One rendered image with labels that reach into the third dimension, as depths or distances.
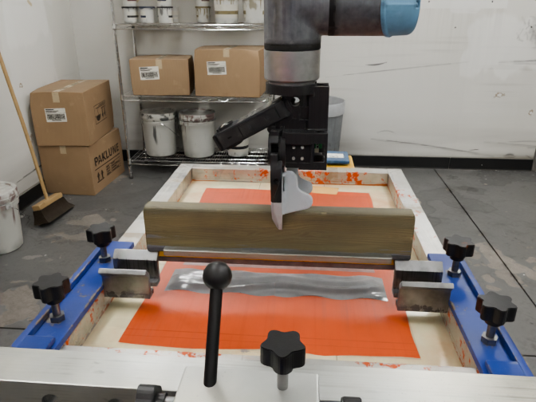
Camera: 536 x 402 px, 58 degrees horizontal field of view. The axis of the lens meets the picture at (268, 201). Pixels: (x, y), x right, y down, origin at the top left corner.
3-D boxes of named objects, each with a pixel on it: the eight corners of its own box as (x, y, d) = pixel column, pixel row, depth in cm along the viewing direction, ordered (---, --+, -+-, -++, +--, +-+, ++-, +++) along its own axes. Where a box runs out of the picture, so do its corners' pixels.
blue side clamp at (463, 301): (423, 283, 84) (427, 247, 81) (452, 285, 84) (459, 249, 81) (478, 421, 56) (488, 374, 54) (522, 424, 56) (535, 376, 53)
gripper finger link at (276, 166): (281, 205, 67) (281, 142, 65) (269, 205, 67) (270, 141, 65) (282, 197, 72) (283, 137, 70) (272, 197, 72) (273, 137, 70)
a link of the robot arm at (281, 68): (261, 51, 61) (266, 45, 69) (262, 88, 63) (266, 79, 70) (321, 51, 61) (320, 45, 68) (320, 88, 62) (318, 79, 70)
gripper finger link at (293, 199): (311, 236, 69) (313, 172, 67) (270, 234, 70) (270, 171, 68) (311, 230, 72) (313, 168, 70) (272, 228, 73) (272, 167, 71)
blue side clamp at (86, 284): (111, 270, 88) (106, 235, 86) (137, 271, 88) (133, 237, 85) (19, 392, 61) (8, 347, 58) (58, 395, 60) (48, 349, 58)
